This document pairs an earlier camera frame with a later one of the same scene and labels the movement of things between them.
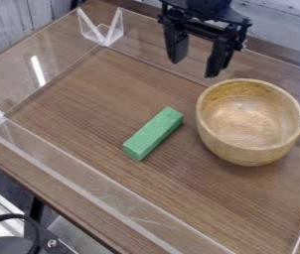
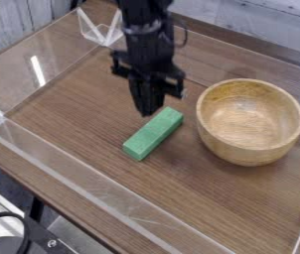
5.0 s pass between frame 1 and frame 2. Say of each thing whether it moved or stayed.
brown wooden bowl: stayed
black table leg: stayed
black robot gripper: moved
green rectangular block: stayed
